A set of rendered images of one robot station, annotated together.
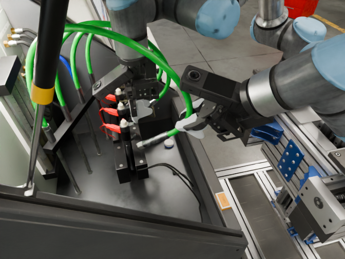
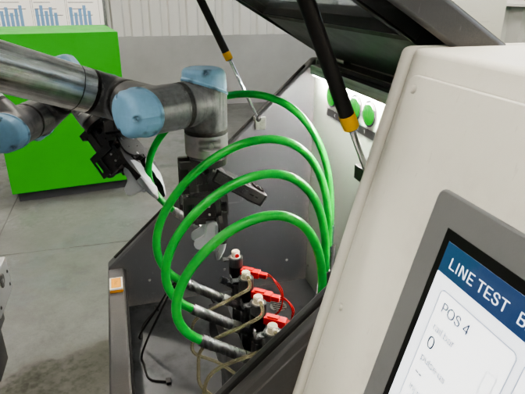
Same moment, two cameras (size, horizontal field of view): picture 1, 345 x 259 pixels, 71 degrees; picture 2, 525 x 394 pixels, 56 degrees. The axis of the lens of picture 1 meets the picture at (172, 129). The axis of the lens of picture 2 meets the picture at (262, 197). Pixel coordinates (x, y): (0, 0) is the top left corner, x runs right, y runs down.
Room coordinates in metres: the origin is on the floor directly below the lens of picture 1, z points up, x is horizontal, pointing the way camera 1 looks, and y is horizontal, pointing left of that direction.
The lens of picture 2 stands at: (1.36, 0.16, 1.60)
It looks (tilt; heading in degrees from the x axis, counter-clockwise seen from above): 23 degrees down; 178
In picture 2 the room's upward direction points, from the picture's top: straight up
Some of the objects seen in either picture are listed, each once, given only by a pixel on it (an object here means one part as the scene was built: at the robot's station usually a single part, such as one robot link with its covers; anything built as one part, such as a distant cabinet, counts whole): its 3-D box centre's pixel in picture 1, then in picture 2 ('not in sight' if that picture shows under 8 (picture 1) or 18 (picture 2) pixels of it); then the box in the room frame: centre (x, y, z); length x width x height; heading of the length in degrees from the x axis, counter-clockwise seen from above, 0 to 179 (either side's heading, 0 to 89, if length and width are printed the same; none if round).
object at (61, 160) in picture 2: not in sight; (62, 108); (-2.90, -1.42, 0.65); 0.95 x 0.86 x 1.30; 111
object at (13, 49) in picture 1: (27, 67); not in sight; (0.68, 0.46, 1.20); 0.13 x 0.03 x 0.31; 15
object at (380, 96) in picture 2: not in sight; (370, 90); (0.44, 0.40, 1.43); 0.54 x 0.03 x 0.02; 15
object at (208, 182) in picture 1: (196, 161); (124, 377); (0.57, -0.09, 0.87); 0.62 x 0.04 x 0.16; 15
